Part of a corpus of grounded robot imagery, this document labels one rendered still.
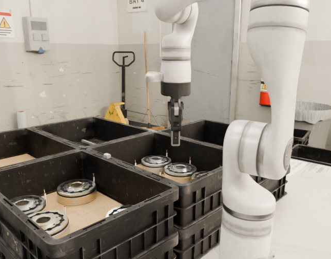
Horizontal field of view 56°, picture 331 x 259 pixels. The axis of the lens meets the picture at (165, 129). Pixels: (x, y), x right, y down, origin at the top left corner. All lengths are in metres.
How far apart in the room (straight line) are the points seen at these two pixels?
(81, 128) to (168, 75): 0.75
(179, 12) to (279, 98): 0.33
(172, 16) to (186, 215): 0.45
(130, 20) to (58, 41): 1.18
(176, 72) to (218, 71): 3.38
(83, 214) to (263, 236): 0.43
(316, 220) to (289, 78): 0.68
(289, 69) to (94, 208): 0.57
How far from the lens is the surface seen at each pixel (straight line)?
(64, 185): 0.91
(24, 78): 4.39
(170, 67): 0.74
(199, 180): 0.74
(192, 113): 4.39
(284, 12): 0.53
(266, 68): 0.52
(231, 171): 0.55
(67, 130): 1.39
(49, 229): 0.72
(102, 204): 0.85
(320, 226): 1.10
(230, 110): 4.05
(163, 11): 0.74
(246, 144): 0.52
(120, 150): 1.05
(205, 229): 0.84
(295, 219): 1.11
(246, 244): 0.59
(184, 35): 0.76
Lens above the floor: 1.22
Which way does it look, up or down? 14 degrees down
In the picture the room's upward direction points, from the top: straight up
